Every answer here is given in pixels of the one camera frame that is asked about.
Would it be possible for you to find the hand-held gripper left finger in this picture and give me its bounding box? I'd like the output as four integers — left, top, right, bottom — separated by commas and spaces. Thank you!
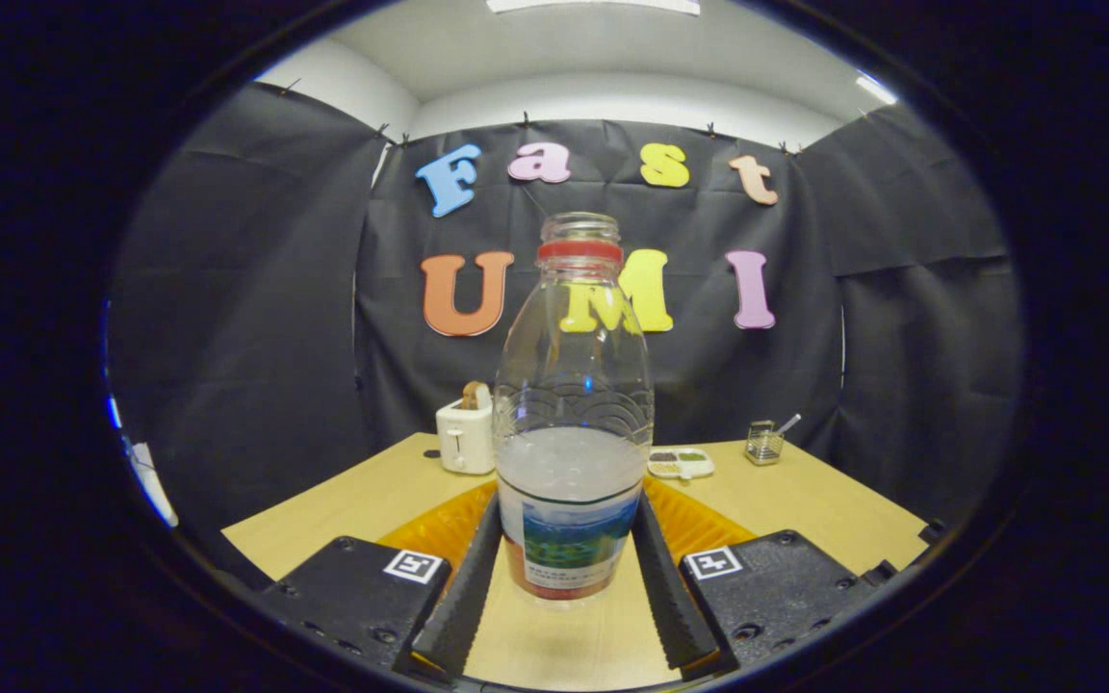
261, 478, 503, 680

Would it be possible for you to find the clear plastic juice bottle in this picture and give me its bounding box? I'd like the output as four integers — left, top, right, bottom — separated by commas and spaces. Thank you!
493, 212, 656, 602

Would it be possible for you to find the black backdrop cloth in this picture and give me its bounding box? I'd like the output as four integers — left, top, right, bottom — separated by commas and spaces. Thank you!
107, 82, 1027, 590

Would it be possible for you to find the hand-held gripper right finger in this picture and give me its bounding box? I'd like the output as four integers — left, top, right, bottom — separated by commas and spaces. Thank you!
632, 476, 888, 682

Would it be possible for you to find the wooden table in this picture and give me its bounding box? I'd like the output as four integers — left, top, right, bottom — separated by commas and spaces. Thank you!
220, 431, 931, 692

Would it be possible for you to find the white compartment tray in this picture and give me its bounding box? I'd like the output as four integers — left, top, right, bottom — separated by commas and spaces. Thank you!
647, 448, 715, 480

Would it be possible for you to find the white toaster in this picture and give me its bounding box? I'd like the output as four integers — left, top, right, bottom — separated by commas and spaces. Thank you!
435, 399, 498, 475

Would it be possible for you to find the long ceiling light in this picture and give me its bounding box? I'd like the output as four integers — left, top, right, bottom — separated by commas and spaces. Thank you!
487, 0, 702, 16

